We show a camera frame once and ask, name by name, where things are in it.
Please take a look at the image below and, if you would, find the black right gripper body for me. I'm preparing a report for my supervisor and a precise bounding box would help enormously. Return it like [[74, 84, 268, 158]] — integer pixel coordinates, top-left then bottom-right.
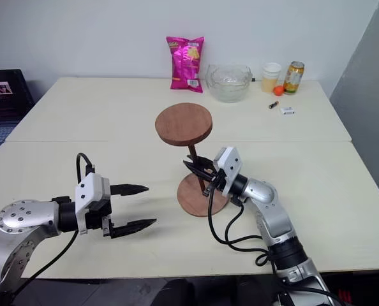
[[204, 165, 229, 196]]

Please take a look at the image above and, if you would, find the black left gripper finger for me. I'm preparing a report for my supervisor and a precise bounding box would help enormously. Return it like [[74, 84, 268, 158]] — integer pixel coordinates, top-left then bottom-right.
[[109, 183, 151, 196], [109, 218, 158, 240]]

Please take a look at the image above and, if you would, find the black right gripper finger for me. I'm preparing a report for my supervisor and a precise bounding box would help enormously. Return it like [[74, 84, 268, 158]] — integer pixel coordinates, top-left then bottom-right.
[[185, 154, 216, 173], [182, 160, 216, 183]]

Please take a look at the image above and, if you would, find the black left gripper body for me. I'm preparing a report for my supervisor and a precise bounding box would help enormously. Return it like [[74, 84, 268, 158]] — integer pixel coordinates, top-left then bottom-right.
[[86, 184, 114, 239]]

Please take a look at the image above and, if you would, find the wooden pole with round top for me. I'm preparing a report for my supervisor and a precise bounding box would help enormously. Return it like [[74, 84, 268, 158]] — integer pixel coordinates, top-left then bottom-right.
[[154, 102, 214, 196]]

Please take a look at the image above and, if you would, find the round wooden base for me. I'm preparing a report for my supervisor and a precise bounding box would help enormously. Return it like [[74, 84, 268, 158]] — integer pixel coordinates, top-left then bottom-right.
[[177, 173, 231, 219]]

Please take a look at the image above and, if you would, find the clear glass bowl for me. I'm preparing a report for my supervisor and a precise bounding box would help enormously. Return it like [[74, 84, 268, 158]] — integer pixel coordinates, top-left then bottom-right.
[[205, 63, 254, 104]]

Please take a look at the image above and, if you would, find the pink chip bag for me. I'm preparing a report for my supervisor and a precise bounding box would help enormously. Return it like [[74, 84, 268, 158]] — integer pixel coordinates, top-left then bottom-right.
[[165, 35, 205, 94]]

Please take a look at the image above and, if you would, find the cream paper cup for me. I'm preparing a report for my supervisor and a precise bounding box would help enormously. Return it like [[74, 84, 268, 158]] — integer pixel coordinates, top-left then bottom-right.
[[260, 75, 280, 94]]

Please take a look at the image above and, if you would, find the yellow green drink can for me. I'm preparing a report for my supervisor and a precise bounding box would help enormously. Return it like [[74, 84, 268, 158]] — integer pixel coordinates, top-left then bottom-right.
[[283, 61, 306, 96]]

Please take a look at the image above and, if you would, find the black plastic crate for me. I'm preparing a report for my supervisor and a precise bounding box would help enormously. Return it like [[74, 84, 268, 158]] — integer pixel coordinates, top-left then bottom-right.
[[0, 68, 36, 124]]

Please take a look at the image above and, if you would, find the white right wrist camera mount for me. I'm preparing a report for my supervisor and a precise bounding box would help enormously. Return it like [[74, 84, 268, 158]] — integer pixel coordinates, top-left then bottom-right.
[[212, 146, 243, 196]]

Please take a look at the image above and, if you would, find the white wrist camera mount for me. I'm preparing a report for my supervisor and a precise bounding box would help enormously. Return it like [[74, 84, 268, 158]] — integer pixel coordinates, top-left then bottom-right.
[[73, 173, 111, 236], [212, 146, 243, 196]]

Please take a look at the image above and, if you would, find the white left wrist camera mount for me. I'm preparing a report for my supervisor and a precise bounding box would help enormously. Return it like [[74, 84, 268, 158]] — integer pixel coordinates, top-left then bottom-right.
[[73, 173, 111, 236]]

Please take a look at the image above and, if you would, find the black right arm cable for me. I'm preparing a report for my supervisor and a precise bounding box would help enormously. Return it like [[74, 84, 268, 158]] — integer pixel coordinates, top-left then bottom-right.
[[203, 183, 281, 275]]

